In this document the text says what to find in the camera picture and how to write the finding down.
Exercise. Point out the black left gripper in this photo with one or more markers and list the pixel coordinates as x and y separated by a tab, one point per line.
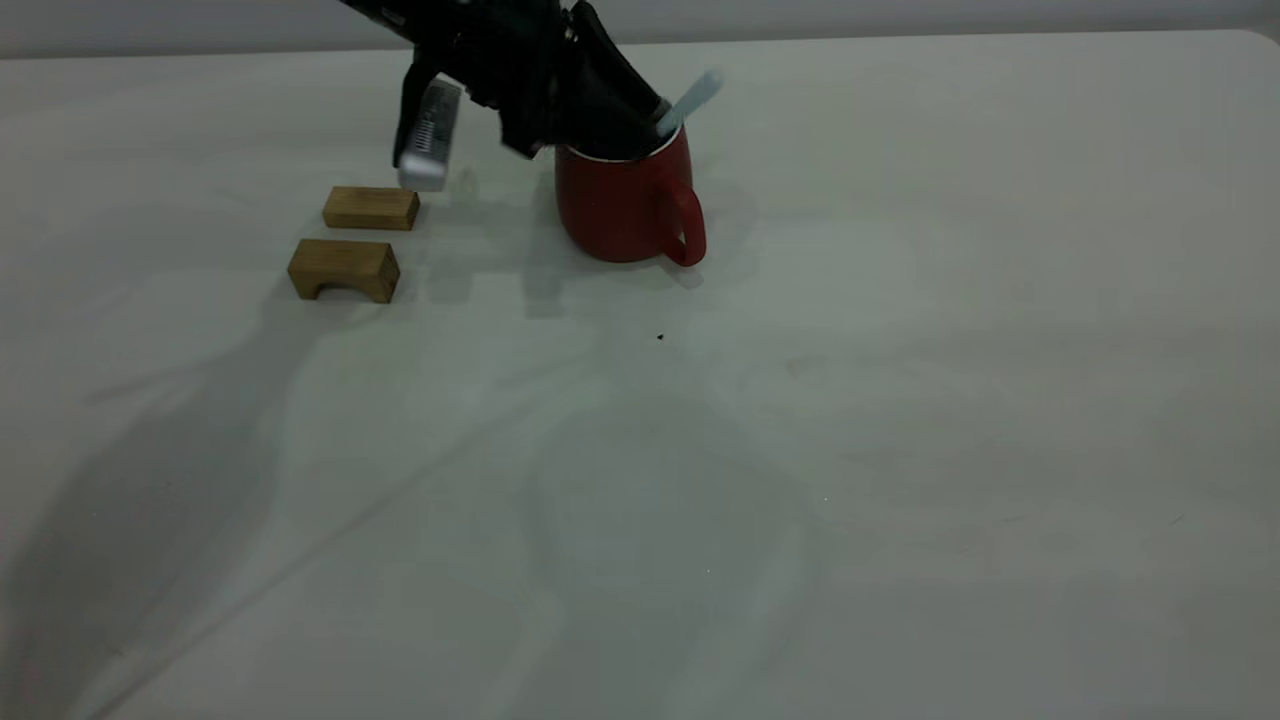
520	60

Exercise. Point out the red ceramic mug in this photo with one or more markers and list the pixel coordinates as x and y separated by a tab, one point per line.
620	210

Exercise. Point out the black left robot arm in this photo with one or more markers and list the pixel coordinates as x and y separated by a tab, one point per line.
400	15

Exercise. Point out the flat wooden block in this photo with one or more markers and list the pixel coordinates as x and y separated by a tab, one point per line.
370	208

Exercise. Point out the arched wooden block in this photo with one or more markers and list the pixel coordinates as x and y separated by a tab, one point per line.
340	262

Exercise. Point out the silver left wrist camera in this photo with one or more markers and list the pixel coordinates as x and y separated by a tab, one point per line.
430	140

